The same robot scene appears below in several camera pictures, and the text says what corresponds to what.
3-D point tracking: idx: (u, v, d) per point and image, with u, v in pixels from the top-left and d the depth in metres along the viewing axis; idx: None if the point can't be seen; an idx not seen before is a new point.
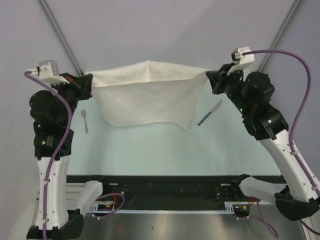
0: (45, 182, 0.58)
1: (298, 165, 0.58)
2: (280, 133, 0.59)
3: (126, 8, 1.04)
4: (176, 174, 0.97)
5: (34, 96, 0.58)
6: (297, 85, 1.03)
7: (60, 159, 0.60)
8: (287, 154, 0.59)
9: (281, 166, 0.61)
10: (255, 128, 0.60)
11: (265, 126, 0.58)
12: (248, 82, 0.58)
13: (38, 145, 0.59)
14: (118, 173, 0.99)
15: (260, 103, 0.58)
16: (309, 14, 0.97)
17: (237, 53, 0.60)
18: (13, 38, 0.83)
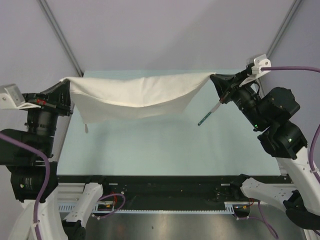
0: (35, 223, 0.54)
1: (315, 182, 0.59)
2: (300, 151, 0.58)
3: (127, 7, 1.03)
4: (176, 174, 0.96)
5: None
6: (298, 85, 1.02)
7: (45, 200, 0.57)
8: (307, 171, 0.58)
9: (299, 184, 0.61)
10: (276, 146, 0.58)
11: (287, 144, 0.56)
12: (272, 101, 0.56)
13: (15, 187, 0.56)
14: (118, 173, 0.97)
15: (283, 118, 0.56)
16: (310, 15, 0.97)
17: (255, 68, 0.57)
18: (13, 37, 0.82)
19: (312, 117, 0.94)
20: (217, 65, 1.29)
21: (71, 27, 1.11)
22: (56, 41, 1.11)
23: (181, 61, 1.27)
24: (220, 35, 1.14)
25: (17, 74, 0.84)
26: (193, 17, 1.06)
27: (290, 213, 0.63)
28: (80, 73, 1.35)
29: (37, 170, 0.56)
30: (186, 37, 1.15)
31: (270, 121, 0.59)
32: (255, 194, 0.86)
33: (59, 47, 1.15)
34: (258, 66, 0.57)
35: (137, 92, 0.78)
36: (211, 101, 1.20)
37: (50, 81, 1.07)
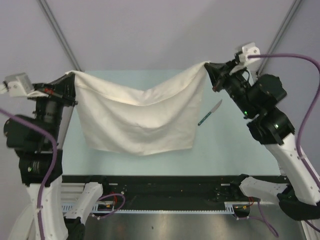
0: (38, 208, 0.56)
1: (305, 169, 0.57)
2: (287, 137, 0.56)
3: (127, 7, 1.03)
4: (176, 174, 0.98)
5: (8, 124, 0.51)
6: (297, 86, 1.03)
7: (50, 185, 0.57)
8: (295, 158, 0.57)
9: (289, 173, 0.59)
10: (262, 132, 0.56)
11: (273, 131, 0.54)
12: (260, 87, 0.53)
13: (23, 172, 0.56)
14: (118, 173, 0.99)
15: (270, 106, 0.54)
16: (308, 16, 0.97)
17: (243, 55, 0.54)
18: (13, 37, 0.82)
19: (310, 118, 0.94)
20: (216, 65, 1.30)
21: (71, 28, 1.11)
22: (56, 42, 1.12)
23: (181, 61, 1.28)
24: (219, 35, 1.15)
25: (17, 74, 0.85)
26: (192, 17, 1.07)
27: (282, 205, 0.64)
28: None
29: (44, 156, 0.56)
30: (185, 37, 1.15)
31: (258, 108, 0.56)
32: (252, 192, 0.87)
33: (59, 47, 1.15)
34: (245, 53, 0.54)
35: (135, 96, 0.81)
36: (211, 100, 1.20)
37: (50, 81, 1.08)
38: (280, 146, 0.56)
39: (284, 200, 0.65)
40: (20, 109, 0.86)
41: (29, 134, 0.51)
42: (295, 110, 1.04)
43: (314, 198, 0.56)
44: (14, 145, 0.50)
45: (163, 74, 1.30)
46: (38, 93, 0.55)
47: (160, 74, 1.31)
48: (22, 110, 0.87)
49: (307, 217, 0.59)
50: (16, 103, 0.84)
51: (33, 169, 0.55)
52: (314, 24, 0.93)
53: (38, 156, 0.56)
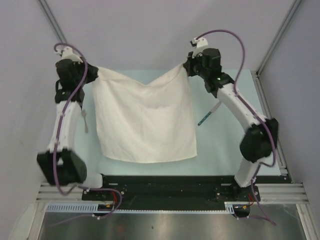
0: (62, 113, 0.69)
1: (240, 103, 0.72)
2: (227, 86, 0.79)
3: (126, 7, 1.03)
4: (176, 175, 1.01)
5: (58, 62, 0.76)
6: (297, 87, 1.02)
7: (74, 101, 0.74)
8: (231, 93, 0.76)
9: (232, 108, 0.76)
10: (209, 86, 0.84)
11: (215, 81, 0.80)
12: (207, 55, 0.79)
13: (58, 95, 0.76)
14: (119, 173, 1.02)
15: (214, 61, 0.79)
16: (306, 17, 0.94)
17: (193, 40, 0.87)
18: (14, 38, 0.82)
19: (310, 119, 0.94)
20: None
21: (71, 28, 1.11)
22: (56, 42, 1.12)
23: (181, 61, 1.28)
24: (219, 35, 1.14)
25: (17, 74, 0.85)
26: (192, 18, 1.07)
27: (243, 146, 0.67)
28: None
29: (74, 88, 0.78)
30: (185, 37, 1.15)
31: (208, 66, 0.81)
32: (240, 175, 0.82)
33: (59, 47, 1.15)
34: (194, 40, 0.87)
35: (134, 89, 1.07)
36: (211, 101, 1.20)
37: (50, 81, 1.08)
38: (221, 89, 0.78)
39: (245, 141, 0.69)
40: (21, 109, 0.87)
41: (68, 65, 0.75)
42: (295, 111, 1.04)
43: (249, 120, 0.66)
44: (59, 73, 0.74)
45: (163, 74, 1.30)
46: (75, 56, 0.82)
47: (160, 74, 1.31)
48: (22, 110, 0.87)
49: (263, 147, 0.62)
50: (17, 103, 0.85)
51: (65, 94, 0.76)
52: (311, 26, 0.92)
53: (70, 87, 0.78)
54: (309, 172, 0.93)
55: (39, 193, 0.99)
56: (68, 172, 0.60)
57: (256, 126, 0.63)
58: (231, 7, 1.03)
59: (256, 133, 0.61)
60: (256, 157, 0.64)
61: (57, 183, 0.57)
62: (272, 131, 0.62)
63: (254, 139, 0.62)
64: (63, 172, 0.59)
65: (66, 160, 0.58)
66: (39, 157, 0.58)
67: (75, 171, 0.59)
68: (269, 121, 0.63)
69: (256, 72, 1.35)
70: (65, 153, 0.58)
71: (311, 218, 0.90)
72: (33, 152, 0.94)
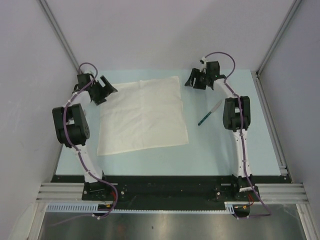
0: (77, 93, 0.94)
1: (227, 87, 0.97)
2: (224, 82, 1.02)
3: (126, 8, 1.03)
4: (176, 175, 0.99)
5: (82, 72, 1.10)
6: (297, 86, 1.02)
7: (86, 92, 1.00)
8: (222, 83, 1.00)
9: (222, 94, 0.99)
10: (209, 82, 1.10)
11: (214, 78, 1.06)
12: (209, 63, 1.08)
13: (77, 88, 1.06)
14: (118, 173, 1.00)
15: (214, 67, 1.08)
16: (306, 17, 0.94)
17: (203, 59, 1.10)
18: (13, 38, 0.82)
19: (310, 119, 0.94)
20: None
21: (71, 28, 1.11)
22: (56, 42, 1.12)
23: (181, 61, 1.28)
24: (219, 36, 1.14)
25: (17, 74, 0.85)
26: (192, 18, 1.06)
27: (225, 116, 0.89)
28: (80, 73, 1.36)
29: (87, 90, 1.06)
30: (185, 37, 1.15)
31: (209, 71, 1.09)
32: (235, 164, 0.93)
33: (59, 47, 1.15)
34: (203, 59, 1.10)
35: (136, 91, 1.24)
36: (211, 101, 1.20)
37: (50, 81, 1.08)
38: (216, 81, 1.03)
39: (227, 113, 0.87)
40: (20, 109, 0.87)
41: (86, 74, 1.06)
42: (295, 111, 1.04)
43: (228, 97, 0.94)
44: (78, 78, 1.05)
45: (163, 74, 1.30)
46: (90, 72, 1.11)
47: (160, 74, 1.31)
48: (22, 110, 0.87)
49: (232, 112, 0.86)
50: (17, 103, 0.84)
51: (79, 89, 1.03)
52: (311, 26, 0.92)
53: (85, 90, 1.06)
54: (309, 172, 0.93)
55: (39, 193, 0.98)
56: (75, 127, 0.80)
57: (232, 100, 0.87)
58: (231, 7, 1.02)
59: (231, 105, 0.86)
60: (232, 125, 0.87)
61: (66, 133, 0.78)
62: (243, 105, 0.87)
63: (230, 109, 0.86)
64: (71, 127, 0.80)
65: (74, 110, 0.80)
66: (54, 111, 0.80)
67: (79, 123, 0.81)
68: (242, 97, 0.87)
69: (256, 72, 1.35)
70: (75, 109, 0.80)
71: (311, 217, 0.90)
72: (33, 152, 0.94)
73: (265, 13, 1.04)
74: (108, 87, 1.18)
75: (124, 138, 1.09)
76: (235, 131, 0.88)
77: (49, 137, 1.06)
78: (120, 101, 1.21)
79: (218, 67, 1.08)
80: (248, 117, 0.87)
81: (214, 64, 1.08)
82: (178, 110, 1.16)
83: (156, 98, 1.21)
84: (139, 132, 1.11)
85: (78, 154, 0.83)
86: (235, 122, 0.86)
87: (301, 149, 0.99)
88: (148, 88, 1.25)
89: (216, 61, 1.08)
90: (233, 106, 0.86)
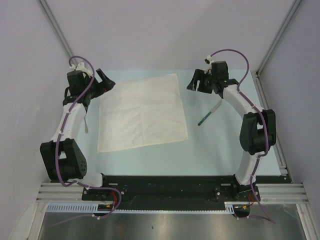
0: (68, 111, 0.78)
1: (244, 98, 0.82)
2: (233, 86, 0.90)
3: (126, 8, 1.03)
4: (176, 175, 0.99)
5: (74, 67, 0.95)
6: (298, 86, 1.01)
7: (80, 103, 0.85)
8: (235, 92, 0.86)
9: (236, 104, 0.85)
10: (216, 88, 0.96)
11: (223, 83, 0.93)
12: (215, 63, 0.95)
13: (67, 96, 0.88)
14: (118, 173, 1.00)
15: (222, 70, 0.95)
16: (306, 17, 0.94)
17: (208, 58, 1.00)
18: (13, 38, 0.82)
19: (310, 119, 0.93)
20: None
21: (71, 28, 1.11)
22: (56, 43, 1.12)
23: (181, 60, 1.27)
24: (219, 36, 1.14)
25: (17, 74, 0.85)
26: (192, 18, 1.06)
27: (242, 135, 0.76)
28: None
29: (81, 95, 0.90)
30: (185, 37, 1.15)
31: (216, 74, 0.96)
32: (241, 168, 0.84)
33: (59, 47, 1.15)
34: (208, 57, 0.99)
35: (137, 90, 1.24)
36: (211, 100, 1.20)
37: (50, 81, 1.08)
38: (226, 88, 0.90)
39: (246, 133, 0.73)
40: (20, 109, 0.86)
41: (78, 74, 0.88)
42: (295, 112, 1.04)
43: (247, 111, 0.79)
44: (69, 81, 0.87)
45: (163, 74, 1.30)
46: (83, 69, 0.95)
47: (160, 74, 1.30)
48: (22, 110, 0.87)
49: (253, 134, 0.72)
50: (17, 103, 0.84)
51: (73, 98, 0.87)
52: (311, 26, 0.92)
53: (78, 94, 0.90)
54: (309, 172, 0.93)
55: (39, 193, 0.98)
56: (68, 165, 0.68)
57: (253, 114, 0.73)
58: (231, 7, 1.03)
59: (253, 121, 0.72)
60: (253, 146, 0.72)
61: (58, 174, 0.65)
62: (267, 121, 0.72)
63: (252, 126, 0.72)
64: (64, 165, 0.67)
65: (66, 148, 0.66)
66: (44, 148, 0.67)
67: (73, 161, 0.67)
68: (266, 111, 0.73)
69: (256, 72, 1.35)
70: (67, 145, 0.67)
71: (311, 217, 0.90)
72: (33, 152, 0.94)
73: (264, 13, 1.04)
74: (104, 82, 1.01)
75: (124, 138, 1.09)
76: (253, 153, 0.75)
77: (49, 137, 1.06)
78: (121, 101, 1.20)
79: (226, 70, 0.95)
80: (274, 136, 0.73)
81: (222, 65, 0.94)
82: (178, 110, 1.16)
83: (157, 98, 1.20)
84: (139, 132, 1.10)
85: (78, 183, 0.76)
86: (257, 142, 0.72)
87: (301, 149, 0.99)
88: (148, 88, 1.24)
89: (223, 62, 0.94)
90: (255, 122, 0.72)
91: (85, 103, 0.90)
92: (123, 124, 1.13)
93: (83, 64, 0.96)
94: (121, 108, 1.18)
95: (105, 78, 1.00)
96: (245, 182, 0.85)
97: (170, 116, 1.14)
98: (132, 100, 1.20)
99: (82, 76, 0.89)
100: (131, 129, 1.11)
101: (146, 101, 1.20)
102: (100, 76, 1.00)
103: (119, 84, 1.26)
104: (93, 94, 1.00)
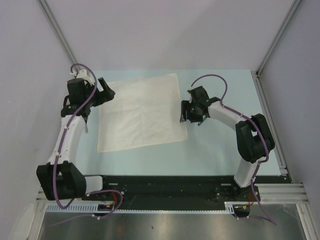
0: (66, 127, 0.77)
1: (230, 110, 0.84)
2: (214, 103, 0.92)
3: (126, 8, 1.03)
4: (177, 175, 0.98)
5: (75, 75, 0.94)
6: (299, 86, 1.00)
7: (80, 116, 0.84)
8: (219, 106, 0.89)
9: (225, 118, 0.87)
10: (201, 109, 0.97)
11: (205, 104, 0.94)
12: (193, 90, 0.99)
13: (66, 107, 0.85)
14: (118, 173, 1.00)
15: (201, 92, 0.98)
16: (307, 16, 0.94)
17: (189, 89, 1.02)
18: (13, 38, 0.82)
19: (310, 120, 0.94)
20: (216, 64, 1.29)
21: (71, 28, 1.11)
22: (56, 43, 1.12)
23: (181, 61, 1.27)
24: (218, 36, 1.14)
25: (17, 74, 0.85)
26: (192, 18, 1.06)
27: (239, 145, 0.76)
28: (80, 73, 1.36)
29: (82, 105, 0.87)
30: (185, 37, 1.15)
31: (196, 98, 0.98)
32: (239, 173, 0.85)
33: (59, 47, 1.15)
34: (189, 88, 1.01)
35: (137, 90, 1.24)
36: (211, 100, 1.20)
37: (50, 81, 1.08)
38: (211, 106, 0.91)
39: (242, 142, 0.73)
40: (20, 109, 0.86)
41: (79, 83, 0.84)
42: (295, 112, 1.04)
43: (237, 121, 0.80)
44: (69, 90, 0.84)
45: (163, 74, 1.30)
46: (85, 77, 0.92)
47: (160, 74, 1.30)
48: (22, 110, 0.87)
49: (249, 141, 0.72)
50: (17, 103, 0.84)
51: (72, 108, 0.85)
52: (311, 26, 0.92)
53: (78, 103, 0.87)
54: (309, 172, 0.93)
55: (39, 193, 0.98)
56: (67, 188, 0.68)
57: (244, 122, 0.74)
58: (231, 7, 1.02)
59: (245, 129, 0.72)
60: (253, 154, 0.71)
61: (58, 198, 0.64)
62: (260, 126, 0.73)
63: (246, 134, 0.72)
64: (62, 186, 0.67)
65: (65, 172, 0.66)
66: (41, 172, 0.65)
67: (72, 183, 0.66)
68: (255, 117, 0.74)
69: (256, 72, 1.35)
70: (65, 169, 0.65)
71: (311, 217, 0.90)
72: (33, 152, 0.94)
73: (265, 12, 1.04)
74: (106, 92, 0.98)
75: (124, 138, 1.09)
76: (254, 161, 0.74)
77: (49, 137, 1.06)
78: (120, 101, 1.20)
79: (205, 92, 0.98)
80: (271, 139, 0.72)
81: (199, 89, 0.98)
82: (178, 110, 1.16)
83: (157, 98, 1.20)
84: (138, 132, 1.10)
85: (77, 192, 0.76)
86: (256, 149, 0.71)
87: (301, 149, 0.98)
88: (147, 88, 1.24)
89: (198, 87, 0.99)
90: (248, 129, 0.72)
91: (85, 114, 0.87)
92: (123, 124, 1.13)
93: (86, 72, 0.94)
94: (121, 108, 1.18)
95: (107, 87, 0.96)
96: (245, 184, 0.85)
97: (170, 116, 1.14)
98: (132, 100, 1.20)
99: (82, 84, 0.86)
100: (131, 129, 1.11)
101: (146, 102, 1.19)
102: (102, 85, 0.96)
103: (119, 85, 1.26)
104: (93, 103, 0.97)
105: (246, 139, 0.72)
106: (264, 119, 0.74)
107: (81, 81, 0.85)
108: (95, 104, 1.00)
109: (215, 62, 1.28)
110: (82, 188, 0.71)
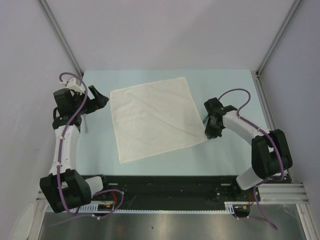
0: (62, 137, 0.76)
1: (247, 123, 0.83)
2: (230, 112, 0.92)
3: (126, 7, 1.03)
4: (178, 175, 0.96)
5: (66, 84, 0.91)
6: (300, 86, 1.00)
7: (72, 125, 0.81)
8: (235, 117, 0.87)
9: (240, 130, 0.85)
10: (215, 118, 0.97)
11: (220, 111, 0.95)
12: (209, 103, 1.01)
13: (57, 118, 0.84)
14: (118, 173, 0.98)
15: (215, 103, 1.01)
16: (308, 15, 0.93)
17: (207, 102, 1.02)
18: (13, 38, 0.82)
19: (310, 119, 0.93)
20: (216, 64, 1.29)
21: (71, 28, 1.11)
22: (56, 43, 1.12)
23: (181, 61, 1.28)
24: (218, 35, 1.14)
25: (17, 74, 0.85)
26: (191, 18, 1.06)
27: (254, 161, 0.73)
28: (80, 73, 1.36)
29: (72, 114, 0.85)
30: (185, 37, 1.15)
31: (211, 109, 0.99)
32: (244, 177, 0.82)
33: (59, 48, 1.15)
34: (207, 100, 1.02)
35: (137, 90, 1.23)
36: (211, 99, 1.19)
37: (50, 81, 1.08)
38: (226, 115, 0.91)
39: (258, 159, 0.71)
40: (20, 109, 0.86)
41: (66, 93, 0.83)
42: (295, 112, 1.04)
43: (254, 134, 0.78)
44: (57, 101, 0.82)
45: (163, 74, 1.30)
46: (75, 86, 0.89)
47: (160, 74, 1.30)
48: (21, 110, 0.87)
49: (265, 158, 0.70)
50: (16, 103, 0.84)
51: (63, 119, 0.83)
52: (311, 26, 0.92)
53: (69, 113, 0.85)
54: (310, 172, 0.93)
55: (39, 193, 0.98)
56: (73, 195, 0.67)
57: (261, 137, 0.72)
58: (231, 7, 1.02)
59: (262, 144, 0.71)
60: (268, 171, 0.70)
61: (66, 207, 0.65)
62: (277, 142, 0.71)
63: (262, 149, 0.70)
64: (68, 195, 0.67)
65: (69, 182, 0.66)
66: (46, 190, 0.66)
67: (78, 191, 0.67)
68: (274, 132, 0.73)
69: (256, 72, 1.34)
70: (68, 177, 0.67)
71: (311, 217, 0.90)
72: (32, 152, 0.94)
73: (265, 12, 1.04)
74: (97, 99, 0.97)
75: (125, 137, 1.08)
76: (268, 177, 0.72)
77: (49, 137, 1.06)
78: (120, 102, 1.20)
79: (218, 103, 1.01)
80: (289, 158, 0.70)
81: (213, 100, 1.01)
82: (179, 110, 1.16)
83: (157, 99, 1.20)
84: (139, 131, 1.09)
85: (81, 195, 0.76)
86: (270, 166, 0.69)
87: (303, 150, 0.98)
88: (147, 89, 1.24)
89: (213, 98, 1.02)
90: (265, 145, 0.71)
91: (78, 123, 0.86)
92: (124, 124, 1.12)
93: (76, 80, 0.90)
94: (121, 108, 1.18)
95: (98, 95, 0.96)
96: (245, 189, 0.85)
97: (171, 116, 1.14)
98: (133, 100, 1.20)
99: (70, 94, 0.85)
100: (130, 129, 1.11)
101: (146, 102, 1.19)
102: (92, 93, 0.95)
103: (118, 85, 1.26)
104: (84, 111, 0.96)
105: (262, 155, 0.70)
106: (283, 135, 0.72)
107: (69, 91, 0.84)
108: (87, 112, 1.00)
109: (215, 61, 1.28)
110: (89, 194, 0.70)
